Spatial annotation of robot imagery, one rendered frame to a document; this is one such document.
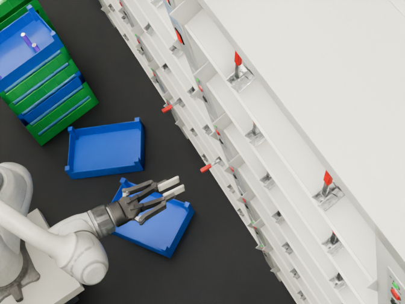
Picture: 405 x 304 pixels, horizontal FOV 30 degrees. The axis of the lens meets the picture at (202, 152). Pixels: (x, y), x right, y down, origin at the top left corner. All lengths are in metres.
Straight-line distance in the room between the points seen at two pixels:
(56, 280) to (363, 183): 1.83
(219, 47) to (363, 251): 0.45
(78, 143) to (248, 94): 1.90
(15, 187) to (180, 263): 0.67
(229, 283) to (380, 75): 1.80
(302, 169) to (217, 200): 1.65
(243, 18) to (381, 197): 0.33
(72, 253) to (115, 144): 1.06
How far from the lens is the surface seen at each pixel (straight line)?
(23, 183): 2.58
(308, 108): 0.97
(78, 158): 3.10
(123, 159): 3.02
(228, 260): 2.74
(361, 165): 0.93
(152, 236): 2.84
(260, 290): 2.69
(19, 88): 2.93
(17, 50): 2.97
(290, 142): 1.23
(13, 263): 2.57
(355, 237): 1.15
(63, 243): 2.09
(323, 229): 1.37
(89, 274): 2.07
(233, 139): 1.71
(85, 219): 2.24
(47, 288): 2.64
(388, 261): 0.95
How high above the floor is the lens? 2.52
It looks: 59 degrees down
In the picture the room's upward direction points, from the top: 24 degrees counter-clockwise
